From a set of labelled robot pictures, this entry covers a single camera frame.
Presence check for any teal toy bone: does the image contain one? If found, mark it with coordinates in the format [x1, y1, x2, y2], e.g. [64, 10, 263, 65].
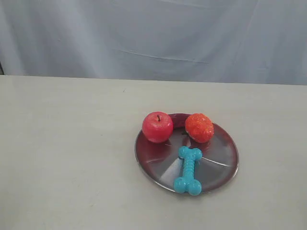
[173, 146, 202, 196]

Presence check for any red apple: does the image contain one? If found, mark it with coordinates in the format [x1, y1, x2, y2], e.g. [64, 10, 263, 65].
[142, 111, 174, 143]

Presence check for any orange toy fruit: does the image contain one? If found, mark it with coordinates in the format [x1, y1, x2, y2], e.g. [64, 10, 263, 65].
[185, 113, 214, 143]

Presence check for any round stainless steel plate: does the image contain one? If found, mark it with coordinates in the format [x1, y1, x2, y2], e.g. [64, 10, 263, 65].
[135, 114, 239, 194]

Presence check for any grey fabric backdrop curtain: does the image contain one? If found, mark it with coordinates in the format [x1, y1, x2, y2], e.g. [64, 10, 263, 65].
[0, 0, 307, 85]

